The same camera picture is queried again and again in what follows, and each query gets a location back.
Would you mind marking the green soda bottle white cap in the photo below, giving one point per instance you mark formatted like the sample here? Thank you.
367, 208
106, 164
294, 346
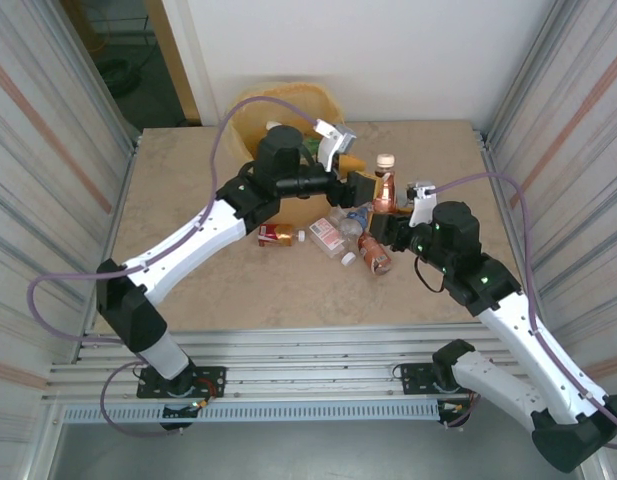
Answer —
310, 146

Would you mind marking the brown Nescafe coffee bottle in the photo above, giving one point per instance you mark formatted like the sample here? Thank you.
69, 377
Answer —
375, 255
385, 192

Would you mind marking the square bottle red white label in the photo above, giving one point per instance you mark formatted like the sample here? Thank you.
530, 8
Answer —
328, 235

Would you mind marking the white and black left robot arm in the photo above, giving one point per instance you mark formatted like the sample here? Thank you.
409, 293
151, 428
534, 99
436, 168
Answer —
188, 250

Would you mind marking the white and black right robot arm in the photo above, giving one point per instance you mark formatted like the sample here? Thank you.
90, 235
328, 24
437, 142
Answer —
513, 330

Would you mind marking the yellow plastic waste bin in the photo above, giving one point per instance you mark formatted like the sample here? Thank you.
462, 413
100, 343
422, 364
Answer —
308, 212

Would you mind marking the small clear plastic bottle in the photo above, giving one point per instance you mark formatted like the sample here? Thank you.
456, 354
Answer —
335, 216

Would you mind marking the yellow wicker waste basket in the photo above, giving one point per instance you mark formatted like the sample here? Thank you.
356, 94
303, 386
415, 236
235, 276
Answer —
298, 97

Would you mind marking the amber tea bottle red label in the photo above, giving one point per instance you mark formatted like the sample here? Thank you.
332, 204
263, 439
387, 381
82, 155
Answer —
273, 235

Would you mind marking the black object on floor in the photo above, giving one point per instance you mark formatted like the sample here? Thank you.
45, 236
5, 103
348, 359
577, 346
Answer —
115, 72

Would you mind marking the metal table corner bracket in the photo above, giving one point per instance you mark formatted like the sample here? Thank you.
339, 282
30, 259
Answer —
480, 139

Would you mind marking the aluminium rail base frame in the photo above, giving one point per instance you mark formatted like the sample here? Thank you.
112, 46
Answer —
313, 350

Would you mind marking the wooden door frame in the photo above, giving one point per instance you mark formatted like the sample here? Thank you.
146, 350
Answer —
170, 60

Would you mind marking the aluminium wall panel orange stripe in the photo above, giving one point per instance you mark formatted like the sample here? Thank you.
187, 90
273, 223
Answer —
38, 200
588, 125

